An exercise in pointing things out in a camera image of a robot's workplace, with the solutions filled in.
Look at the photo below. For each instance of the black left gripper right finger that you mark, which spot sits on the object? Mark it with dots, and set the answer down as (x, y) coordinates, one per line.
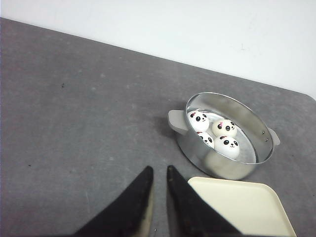
(189, 215)

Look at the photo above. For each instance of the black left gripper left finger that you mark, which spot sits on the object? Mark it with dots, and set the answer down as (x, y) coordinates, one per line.
(129, 215)

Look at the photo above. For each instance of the white panda bun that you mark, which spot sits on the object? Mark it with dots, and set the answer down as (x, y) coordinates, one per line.
(227, 146)
(198, 120)
(206, 138)
(224, 127)

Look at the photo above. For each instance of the cream rectangular tray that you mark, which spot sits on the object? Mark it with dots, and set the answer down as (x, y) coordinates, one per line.
(253, 208)

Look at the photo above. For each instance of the stainless steel steamer pot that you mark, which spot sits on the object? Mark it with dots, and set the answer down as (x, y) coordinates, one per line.
(255, 139)

